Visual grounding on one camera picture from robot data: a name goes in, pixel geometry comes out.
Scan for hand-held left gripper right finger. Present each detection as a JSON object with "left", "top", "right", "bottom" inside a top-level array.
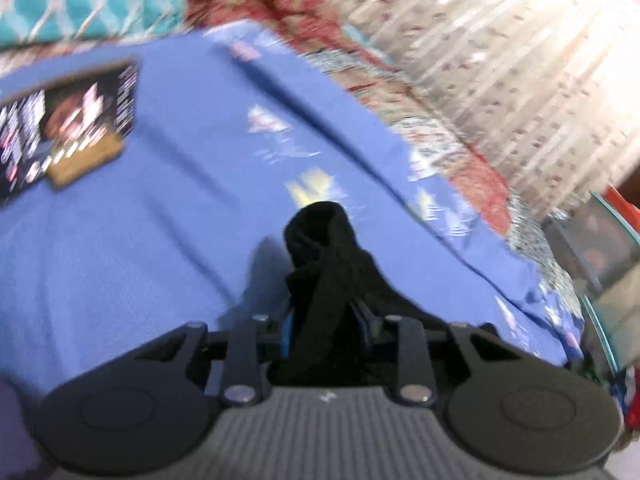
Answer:
[{"left": 349, "top": 302, "right": 522, "bottom": 407}]

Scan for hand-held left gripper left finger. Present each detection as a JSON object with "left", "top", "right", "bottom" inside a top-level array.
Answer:
[{"left": 134, "top": 309, "right": 294, "bottom": 408}]

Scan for black pants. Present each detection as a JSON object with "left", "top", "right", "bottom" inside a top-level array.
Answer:
[{"left": 270, "top": 201, "right": 501, "bottom": 388}]

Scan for blue printed bedsheet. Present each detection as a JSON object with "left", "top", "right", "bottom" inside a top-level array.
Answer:
[{"left": 0, "top": 20, "right": 586, "bottom": 411}]

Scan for small wooden phone stand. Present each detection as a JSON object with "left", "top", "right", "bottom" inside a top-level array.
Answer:
[{"left": 46, "top": 136, "right": 126, "bottom": 191}]

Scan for beige leaf-print curtain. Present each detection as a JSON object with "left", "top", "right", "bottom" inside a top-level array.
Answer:
[{"left": 320, "top": 0, "right": 640, "bottom": 221}]

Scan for black smartphone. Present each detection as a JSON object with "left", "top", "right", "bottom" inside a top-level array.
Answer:
[{"left": 0, "top": 61, "right": 140, "bottom": 208}]

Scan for red floral patchwork quilt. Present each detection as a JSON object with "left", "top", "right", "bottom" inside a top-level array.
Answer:
[{"left": 125, "top": 0, "right": 586, "bottom": 321}]

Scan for teal lattice-pattern cloth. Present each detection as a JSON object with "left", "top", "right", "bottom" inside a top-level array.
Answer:
[{"left": 0, "top": 0, "right": 188, "bottom": 48}]

